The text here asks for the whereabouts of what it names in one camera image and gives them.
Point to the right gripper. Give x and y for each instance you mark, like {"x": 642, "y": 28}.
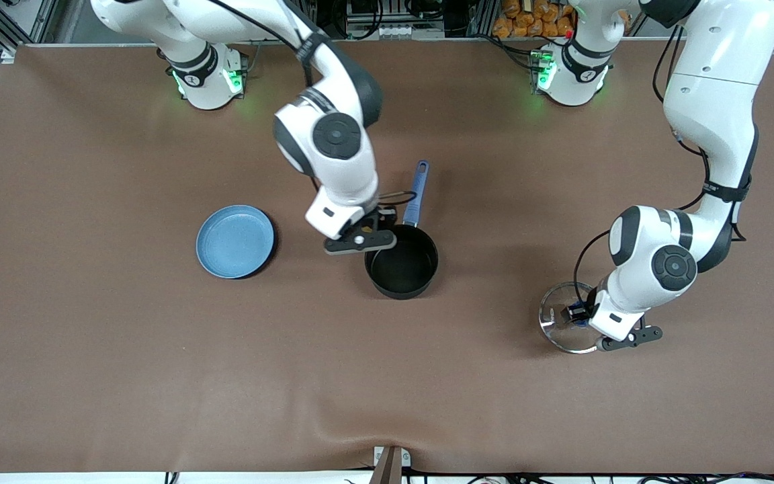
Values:
{"x": 385, "y": 218}

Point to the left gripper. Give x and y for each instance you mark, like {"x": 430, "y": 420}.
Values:
{"x": 584, "y": 312}

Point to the glass lid with blue knob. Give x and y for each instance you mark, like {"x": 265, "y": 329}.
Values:
{"x": 558, "y": 333}

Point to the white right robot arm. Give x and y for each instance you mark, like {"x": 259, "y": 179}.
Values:
{"x": 333, "y": 134}

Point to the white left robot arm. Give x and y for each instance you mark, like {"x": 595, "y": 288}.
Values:
{"x": 709, "y": 101}

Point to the blue round plate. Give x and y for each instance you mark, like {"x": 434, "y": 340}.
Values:
{"x": 236, "y": 242}

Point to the white connector block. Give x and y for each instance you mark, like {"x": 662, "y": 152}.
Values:
{"x": 394, "y": 30}

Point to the orange items bin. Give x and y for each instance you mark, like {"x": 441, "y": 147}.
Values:
{"x": 521, "y": 20}

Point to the brown table cover mat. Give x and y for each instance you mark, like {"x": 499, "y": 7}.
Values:
{"x": 158, "y": 370}

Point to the metal bracket with brown post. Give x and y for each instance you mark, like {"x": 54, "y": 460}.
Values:
{"x": 390, "y": 467}

